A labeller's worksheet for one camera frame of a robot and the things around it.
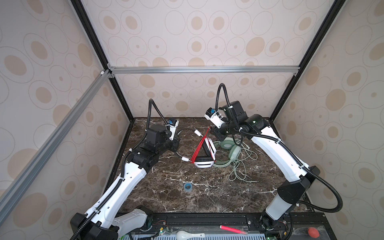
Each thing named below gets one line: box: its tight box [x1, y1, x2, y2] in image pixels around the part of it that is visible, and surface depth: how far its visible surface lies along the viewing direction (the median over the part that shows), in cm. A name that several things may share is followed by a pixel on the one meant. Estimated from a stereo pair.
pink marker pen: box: [219, 225, 248, 236], surface depth 73 cm
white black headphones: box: [175, 128, 217, 168], surface depth 69 cm
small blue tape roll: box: [183, 182, 193, 192], surface depth 86 cm
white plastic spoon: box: [176, 230, 206, 240], surface depth 71 cm
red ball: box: [308, 227, 320, 239], surface depth 70 cm
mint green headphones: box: [213, 137, 242, 166], surface depth 94 cm
